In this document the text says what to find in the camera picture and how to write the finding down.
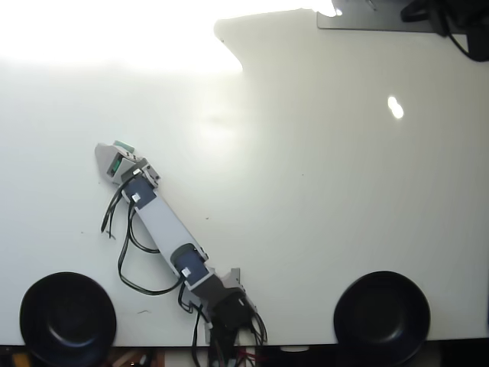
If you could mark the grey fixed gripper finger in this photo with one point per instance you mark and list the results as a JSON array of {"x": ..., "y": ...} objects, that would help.
[{"x": 105, "y": 158}]

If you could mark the yellow object under table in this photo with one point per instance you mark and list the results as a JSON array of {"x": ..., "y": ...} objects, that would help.
[{"x": 20, "y": 360}]

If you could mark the white moving gripper finger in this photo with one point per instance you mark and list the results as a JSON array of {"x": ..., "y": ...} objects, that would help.
[{"x": 134, "y": 157}]

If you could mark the black box device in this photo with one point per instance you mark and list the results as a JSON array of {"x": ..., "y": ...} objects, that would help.
[{"x": 479, "y": 38}]

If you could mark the black round bowl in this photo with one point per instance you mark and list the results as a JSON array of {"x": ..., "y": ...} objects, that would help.
[
  {"x": 38, "y": 325},
  {"x": 382, "y": 317}
]

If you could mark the black bracket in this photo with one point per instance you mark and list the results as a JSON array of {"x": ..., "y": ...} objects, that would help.
[{"x": 416, "y": 11}]

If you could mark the blue foam cube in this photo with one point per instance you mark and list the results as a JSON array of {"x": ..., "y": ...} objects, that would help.
[{"x": 123, "y": 144}]

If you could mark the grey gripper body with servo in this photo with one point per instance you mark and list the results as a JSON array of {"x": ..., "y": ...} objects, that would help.
[{"x": 119, "y": 168}]

